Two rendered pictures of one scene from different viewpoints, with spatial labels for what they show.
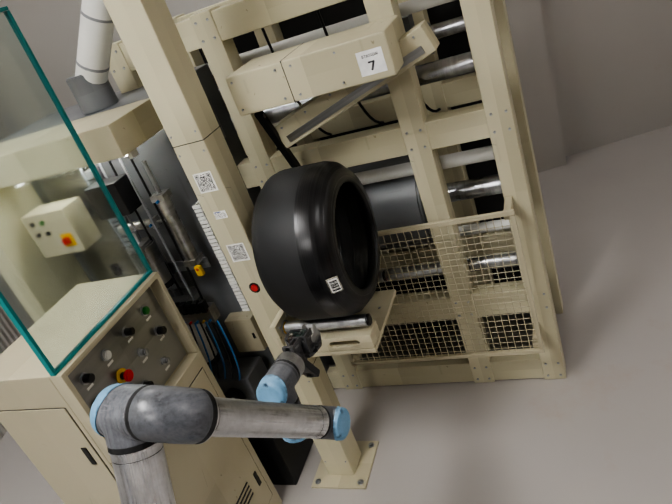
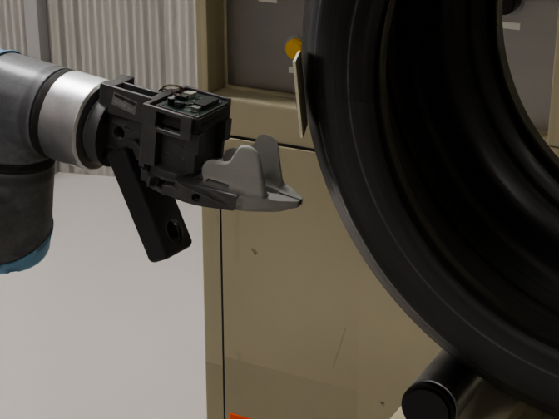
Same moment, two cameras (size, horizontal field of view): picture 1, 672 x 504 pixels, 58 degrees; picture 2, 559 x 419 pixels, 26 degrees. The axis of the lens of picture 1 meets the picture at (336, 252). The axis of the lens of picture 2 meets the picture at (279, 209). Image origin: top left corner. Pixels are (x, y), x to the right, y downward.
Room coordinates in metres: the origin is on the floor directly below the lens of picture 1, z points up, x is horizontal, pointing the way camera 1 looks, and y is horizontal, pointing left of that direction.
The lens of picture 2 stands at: (1.72, -0.86, 1.40)
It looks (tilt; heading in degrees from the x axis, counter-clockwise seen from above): 21 degrees down; 92
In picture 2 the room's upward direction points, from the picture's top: straight up
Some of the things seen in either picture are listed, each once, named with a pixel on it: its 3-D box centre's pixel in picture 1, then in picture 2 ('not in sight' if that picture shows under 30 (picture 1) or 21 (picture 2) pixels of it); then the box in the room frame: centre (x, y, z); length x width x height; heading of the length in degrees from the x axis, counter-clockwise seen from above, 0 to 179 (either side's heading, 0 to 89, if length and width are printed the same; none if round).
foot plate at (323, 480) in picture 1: (345, 463); not in sight; (2.11, 0.31, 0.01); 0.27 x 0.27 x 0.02; 64
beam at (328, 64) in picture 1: (317, 66); not in sight; (2.23, -0.17, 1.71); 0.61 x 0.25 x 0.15; 64
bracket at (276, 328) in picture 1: (294, 306); not in sight; (2.10, 0.23, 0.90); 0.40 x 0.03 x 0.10; 154
